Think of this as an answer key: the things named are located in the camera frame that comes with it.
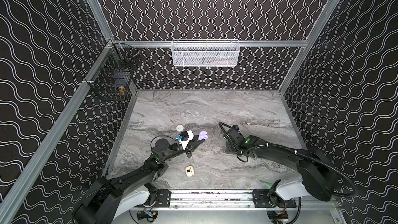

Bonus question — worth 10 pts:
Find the purple round charging case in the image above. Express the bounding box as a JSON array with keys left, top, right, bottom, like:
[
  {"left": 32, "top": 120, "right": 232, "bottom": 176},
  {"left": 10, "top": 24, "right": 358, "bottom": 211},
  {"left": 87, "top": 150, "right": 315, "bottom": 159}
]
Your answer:
[{"left": 198, "top": 131, "right": 208, "bottom": 140}]

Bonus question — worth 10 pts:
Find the white round charging case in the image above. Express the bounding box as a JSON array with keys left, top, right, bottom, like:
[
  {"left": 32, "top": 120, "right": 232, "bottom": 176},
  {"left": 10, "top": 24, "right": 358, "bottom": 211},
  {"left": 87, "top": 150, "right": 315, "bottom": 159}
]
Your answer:
[{"left": 176, "top": 124, "right": 184, "bottom": 132}]

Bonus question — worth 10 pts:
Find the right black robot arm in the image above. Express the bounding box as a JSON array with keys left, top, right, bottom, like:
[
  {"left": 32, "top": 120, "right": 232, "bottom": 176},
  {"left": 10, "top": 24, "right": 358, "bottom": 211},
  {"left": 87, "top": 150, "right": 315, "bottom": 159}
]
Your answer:
[{"left": 219, "top": 122, "right": 358, "bottom": 205}]

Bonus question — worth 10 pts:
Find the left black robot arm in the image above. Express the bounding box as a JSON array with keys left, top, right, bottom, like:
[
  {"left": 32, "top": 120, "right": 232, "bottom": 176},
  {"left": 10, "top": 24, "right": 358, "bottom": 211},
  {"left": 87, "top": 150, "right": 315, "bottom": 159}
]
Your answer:
[{"left": 72, "top": 132, "right": 208, "bottom": 224}]

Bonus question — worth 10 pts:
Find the beige charging case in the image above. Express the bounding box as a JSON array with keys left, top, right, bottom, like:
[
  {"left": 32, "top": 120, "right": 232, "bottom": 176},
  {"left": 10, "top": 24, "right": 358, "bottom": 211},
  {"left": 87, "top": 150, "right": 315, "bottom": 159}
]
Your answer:
[{"left": 185, "top": 166, "right": 195, "bottom": 177}]

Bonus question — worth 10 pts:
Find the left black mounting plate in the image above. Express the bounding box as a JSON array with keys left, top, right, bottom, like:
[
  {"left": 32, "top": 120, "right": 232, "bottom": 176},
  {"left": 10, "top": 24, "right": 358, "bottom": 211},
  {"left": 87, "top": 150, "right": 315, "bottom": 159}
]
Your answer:
[{"left": 145, "top": 189, "right": 172, "bottom": 208}]

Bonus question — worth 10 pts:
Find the black mounting plate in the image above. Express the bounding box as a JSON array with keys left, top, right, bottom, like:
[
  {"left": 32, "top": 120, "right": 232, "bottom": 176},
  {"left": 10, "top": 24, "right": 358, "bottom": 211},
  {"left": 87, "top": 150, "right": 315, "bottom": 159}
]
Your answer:
[
  {"left": 145, "top": 189, "right": 172, "bottom": 208},
  {"left": 252, "top": 190, "right": 297, "bottom": 208}
]

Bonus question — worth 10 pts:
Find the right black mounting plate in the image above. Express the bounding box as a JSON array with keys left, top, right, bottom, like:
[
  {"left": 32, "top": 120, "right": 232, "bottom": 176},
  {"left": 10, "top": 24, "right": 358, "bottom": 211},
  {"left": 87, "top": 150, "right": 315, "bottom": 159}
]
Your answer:
[{"left": 252, "top": 190, "right": 297, "bottom": 208}]

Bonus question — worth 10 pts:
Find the small brass object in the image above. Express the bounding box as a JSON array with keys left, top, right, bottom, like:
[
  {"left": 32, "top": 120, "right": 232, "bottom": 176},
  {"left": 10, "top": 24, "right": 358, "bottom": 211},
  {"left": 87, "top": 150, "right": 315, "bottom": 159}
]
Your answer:
[{"left": 119, "top": 86, "right": 125, "bottom": 96}]

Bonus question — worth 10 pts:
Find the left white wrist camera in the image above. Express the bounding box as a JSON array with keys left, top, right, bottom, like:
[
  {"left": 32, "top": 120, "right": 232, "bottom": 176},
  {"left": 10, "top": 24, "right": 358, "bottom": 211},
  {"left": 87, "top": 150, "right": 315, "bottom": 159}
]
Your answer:
[{"left": 177, "top": 130, "right": 194, "bottom": 150}]

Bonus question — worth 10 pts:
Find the white wire mesh basket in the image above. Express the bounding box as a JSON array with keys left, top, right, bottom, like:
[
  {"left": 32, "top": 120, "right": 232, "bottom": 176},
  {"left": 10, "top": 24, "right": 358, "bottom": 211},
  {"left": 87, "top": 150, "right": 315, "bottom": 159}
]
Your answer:
[{"left": 171, "top": 39, "right": 240, "bottom": 67}]

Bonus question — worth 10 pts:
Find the black wire basket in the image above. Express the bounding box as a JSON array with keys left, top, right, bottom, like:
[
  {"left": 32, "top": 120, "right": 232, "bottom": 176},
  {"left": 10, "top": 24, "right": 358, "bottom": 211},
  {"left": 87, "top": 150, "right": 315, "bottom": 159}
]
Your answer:
[{"left": 85, "top": 40, "right": 142, "bottom": 102}]

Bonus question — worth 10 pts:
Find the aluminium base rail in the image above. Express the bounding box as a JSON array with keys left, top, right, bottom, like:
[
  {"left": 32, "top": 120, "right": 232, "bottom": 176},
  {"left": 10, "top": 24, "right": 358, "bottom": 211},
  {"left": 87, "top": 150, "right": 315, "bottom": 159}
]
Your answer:
[{"left": 83, "top": 189, "right": 338, "bottom": 212}]

